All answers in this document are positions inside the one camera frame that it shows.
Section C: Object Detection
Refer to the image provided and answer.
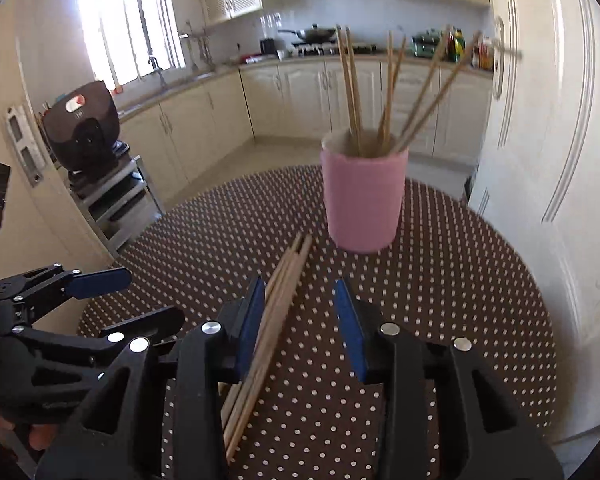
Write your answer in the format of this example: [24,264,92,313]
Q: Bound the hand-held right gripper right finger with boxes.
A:
[333,279,566,480]

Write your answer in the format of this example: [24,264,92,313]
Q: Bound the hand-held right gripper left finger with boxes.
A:
[35,275,267,480]

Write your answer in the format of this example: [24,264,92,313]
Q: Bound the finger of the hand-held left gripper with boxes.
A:
[0,306,186,413]
[0,262,132,322]

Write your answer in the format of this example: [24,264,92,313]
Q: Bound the wooden chopstick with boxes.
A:
[227,235,314,462]
[220,252,292,421]
[223,232,305,443]

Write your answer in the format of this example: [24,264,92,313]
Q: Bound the pink cup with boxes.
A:
[320,129,410,254]

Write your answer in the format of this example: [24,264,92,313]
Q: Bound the bunch of wooden chopsticks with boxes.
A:
[334,24,523,157]

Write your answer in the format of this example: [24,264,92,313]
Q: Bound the hanging kitchen utensils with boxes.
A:
[187,22,213,68]

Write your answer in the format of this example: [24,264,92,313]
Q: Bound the person's left hand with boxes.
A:
[0,407,63,461]

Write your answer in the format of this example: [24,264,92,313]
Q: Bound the metal rack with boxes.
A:
[67,155,166,256]

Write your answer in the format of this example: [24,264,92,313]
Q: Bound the polka dot round table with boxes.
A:
[76,164,558,480]

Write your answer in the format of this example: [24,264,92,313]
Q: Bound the black rice cooker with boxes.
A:
[42,80,121,173]

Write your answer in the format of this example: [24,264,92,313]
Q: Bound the white door with latch plate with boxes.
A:
[0,0,118,341]

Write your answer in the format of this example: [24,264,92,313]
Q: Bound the sink faucet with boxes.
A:
[147,55,168,92]

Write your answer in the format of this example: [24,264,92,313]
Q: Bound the cream lower cabinets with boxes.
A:
[117,57,493,201]

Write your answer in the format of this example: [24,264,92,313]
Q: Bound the kitchen window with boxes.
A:
[77,0,187,92]

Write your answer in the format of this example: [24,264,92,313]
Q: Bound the gas stove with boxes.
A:
[291,42,378,57]

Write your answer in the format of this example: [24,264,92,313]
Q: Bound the black wok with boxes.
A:
[278,24,337,45]

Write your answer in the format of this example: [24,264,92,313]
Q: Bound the red label bottle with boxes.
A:
[478,37,496,71]

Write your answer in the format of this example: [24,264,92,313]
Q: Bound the white door with handle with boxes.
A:
[467,0,600,441]

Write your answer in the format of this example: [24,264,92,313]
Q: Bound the silver door handle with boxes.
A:
[491,16,523,101]

